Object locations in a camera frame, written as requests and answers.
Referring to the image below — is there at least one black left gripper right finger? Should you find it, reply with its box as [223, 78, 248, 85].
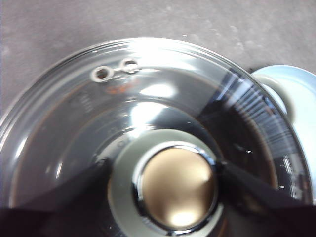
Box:
[217, 161, 316, 237]

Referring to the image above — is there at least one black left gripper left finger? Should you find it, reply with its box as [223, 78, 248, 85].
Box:
[0, 159, 112, 237]

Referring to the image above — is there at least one glass lid with green knob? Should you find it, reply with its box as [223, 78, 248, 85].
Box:
[0, 37, 314, 237]

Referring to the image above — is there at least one blue round plate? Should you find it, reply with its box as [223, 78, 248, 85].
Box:
[250, 64, 316, 205]

